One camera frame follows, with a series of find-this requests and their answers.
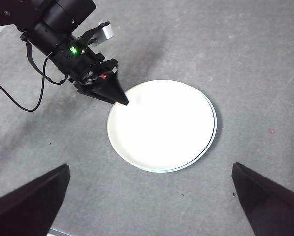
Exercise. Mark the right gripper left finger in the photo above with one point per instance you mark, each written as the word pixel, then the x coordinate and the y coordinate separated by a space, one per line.
pixel 26 204

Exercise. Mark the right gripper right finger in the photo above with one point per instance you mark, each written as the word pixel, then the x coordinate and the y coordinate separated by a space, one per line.
pixel 272 204

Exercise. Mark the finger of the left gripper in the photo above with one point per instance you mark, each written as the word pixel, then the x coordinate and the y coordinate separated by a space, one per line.
pixel 112 89
pixel 95 95

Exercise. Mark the white round plate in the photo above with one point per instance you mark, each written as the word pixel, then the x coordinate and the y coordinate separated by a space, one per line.
pixel 161 127

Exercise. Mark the blue round plate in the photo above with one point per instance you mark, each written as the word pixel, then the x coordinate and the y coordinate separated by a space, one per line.
pixel 216 123

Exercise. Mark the pale grey camera box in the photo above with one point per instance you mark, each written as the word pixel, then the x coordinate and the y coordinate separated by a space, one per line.
pixel 108 30

